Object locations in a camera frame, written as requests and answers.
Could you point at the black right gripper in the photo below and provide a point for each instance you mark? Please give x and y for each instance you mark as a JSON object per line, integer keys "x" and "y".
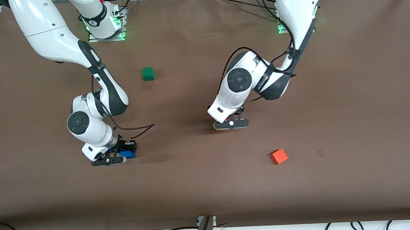
{"x": 123, "y": 143}

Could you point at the blue block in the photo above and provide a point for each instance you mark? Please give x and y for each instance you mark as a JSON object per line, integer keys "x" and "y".
{"x": 128, "y": 154}

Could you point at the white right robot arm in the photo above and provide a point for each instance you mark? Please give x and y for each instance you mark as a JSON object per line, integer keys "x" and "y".
{"x": 51, "y": 35}

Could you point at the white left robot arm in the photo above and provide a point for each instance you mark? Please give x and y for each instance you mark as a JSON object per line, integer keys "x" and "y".
{"x": 298, "y": 7}

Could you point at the brown table cover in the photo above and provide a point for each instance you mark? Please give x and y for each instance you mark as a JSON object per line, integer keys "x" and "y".
{"x": 195, "y": 184}

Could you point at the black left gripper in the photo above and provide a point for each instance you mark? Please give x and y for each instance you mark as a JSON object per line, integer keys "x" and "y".
{"x": 241, "y": 110}

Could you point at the orange block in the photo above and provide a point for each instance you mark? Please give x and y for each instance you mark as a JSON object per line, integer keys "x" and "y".
{"x": 279, "y": 156}

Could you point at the green block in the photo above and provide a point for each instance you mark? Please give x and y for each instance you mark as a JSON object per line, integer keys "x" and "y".
{"x": 148, "y": 74}

